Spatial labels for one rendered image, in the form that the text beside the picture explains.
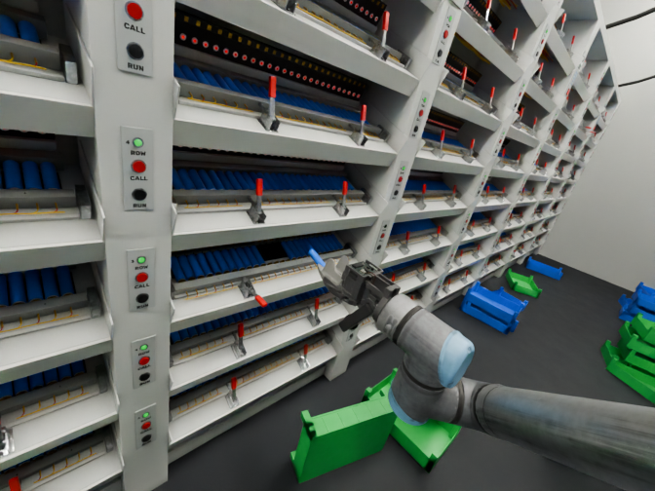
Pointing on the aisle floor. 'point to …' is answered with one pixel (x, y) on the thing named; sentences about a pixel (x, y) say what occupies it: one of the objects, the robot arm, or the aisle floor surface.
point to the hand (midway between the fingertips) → (324, 269)
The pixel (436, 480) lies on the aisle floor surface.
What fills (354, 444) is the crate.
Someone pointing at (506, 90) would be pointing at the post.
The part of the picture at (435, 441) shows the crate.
